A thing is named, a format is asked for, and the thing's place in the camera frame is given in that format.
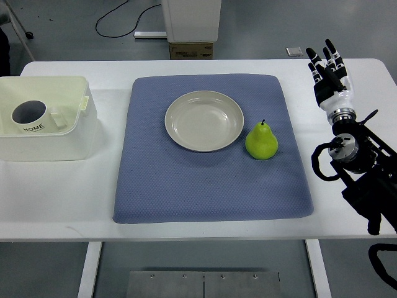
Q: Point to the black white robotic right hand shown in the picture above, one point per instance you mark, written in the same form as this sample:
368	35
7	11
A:
332	84

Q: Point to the green pear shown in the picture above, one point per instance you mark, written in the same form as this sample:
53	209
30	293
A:
260	142

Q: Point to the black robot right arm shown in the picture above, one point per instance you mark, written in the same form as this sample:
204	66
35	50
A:
366	165

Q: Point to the grey floor outlet plate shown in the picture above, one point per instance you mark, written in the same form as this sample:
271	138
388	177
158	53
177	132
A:
294	51

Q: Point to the beige round plate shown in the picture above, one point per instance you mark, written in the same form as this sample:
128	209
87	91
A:
204	121

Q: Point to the brown cardboard box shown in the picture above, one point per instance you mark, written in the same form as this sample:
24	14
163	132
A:
191	51

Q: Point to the white machine base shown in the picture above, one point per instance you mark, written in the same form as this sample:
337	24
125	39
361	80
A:
188	21

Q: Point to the blue textured mat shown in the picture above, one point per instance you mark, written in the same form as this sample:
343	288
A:
160	181

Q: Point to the white plastic bin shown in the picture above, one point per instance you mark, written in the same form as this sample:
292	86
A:
71	95

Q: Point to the white HOME mug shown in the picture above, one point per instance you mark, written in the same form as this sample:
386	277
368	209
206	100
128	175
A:
36	117

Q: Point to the metal chair leg with caster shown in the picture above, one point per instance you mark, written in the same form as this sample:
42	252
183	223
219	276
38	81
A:
20	30

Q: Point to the metal base plate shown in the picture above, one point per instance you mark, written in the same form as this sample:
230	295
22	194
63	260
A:
203	284

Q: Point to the white table frame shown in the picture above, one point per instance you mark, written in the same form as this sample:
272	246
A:
313	250

